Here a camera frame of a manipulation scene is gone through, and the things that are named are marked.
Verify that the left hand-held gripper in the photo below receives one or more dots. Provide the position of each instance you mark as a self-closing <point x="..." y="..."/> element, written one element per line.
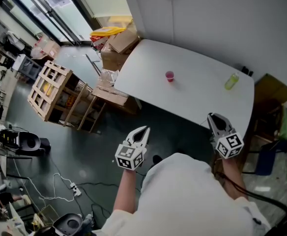
<point x="128" y="156"/>

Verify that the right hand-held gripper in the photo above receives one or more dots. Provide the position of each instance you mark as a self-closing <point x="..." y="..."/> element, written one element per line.
<point x="228" y="144"/>

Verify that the red cup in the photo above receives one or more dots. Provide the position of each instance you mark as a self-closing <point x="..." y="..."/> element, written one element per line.
<point x="169" y="76"/>

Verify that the person's right forearm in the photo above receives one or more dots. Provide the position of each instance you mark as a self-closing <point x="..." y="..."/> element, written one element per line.
<point x="234" y="178"/>

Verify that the person's left forearm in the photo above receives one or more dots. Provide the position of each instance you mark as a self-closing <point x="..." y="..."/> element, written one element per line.
<point x="125" y="190"/>

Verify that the person's black shoe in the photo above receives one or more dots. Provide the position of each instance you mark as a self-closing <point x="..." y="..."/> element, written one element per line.
<point x="157" y="159"/>

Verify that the green drink bottle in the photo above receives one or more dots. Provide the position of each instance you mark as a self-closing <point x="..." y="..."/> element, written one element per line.
<point x="231" y="82"/>

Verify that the flat cardboard box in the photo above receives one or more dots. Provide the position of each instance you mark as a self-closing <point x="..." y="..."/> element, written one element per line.
<point x="111" y="95"/>

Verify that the blue chair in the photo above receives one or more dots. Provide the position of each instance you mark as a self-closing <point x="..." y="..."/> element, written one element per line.
<point x="266" y="158"/>

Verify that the brown wooden chair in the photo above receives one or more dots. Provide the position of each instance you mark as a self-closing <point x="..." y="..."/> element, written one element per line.
<point x="271" y="92"/>

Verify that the person's white shirt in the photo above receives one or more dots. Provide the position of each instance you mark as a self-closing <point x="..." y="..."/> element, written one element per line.
<point x="182" y="200"/>

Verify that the white power strip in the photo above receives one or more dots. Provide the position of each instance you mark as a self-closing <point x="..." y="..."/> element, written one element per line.
<point x="76" y="190"/>

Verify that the large cardboard box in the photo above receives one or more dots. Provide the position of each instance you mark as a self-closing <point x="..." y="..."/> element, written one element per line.
<point x="117" y="50"/>

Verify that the wooden slat crate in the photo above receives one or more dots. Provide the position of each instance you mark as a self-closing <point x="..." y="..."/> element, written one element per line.
<point x="57" y="95"/>

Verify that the grey round appliance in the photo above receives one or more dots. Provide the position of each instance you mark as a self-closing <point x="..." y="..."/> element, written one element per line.
<point x="30" y="142"/>
<point x="68" y="224"/>

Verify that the yellow bin lid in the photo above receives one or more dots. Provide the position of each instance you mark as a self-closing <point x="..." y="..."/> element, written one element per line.
<point x="106" y="31"/>

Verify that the black wall plug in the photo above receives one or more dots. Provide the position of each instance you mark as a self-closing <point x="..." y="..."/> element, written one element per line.
<point x="247" y="71"/>

